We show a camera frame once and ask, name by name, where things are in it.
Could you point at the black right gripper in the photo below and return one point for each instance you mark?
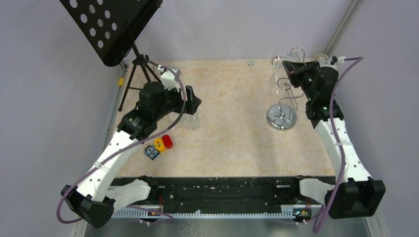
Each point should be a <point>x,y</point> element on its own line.
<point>294,70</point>

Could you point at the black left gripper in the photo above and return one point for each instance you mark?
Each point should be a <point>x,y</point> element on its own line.
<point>192,102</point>

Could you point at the etched wine glass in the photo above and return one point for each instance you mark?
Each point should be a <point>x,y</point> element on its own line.
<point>295,54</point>
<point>322,59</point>

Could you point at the clear smooth wine glass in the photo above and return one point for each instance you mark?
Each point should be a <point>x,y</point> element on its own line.
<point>180,123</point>

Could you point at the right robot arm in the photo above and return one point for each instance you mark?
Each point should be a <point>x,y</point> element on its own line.
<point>355,192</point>

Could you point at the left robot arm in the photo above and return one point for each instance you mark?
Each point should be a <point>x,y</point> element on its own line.
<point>159,108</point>

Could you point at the chrome wine glass rack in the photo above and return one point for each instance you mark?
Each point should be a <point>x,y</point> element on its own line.
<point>282,115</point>

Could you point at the red cylinder block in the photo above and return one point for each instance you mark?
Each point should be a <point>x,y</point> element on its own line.
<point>167,141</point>

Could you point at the black perforated music stand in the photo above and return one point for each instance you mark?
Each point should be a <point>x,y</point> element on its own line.
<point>112,26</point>

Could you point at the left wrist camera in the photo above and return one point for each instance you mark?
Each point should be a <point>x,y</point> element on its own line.
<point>168,79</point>

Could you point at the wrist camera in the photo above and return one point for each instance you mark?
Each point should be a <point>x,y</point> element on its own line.
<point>168,79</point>
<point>335,61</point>

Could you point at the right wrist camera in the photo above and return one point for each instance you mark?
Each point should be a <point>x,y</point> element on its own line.
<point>335,61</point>

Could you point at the yellow ring block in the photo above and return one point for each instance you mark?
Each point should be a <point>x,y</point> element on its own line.
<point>159,145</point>

